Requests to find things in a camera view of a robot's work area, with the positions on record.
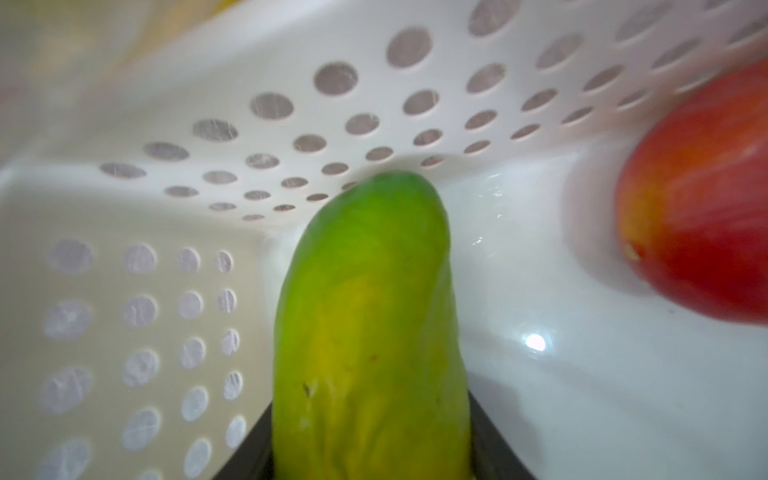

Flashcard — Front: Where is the white perforated plastic basket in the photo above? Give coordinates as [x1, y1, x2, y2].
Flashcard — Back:
[0, 0, 768, 480]

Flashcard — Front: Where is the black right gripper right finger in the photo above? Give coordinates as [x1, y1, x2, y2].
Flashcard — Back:
[469, 393, 534, 480]

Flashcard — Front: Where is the red apple-like mango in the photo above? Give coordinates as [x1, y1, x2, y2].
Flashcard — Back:
[615, 59, 767, 326]

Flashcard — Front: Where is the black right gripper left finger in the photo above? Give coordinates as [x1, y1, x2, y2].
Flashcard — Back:
[213, 404, 275, 480]

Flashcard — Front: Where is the green mango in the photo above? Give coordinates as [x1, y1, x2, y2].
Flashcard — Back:
[272, 171, 472, 479]

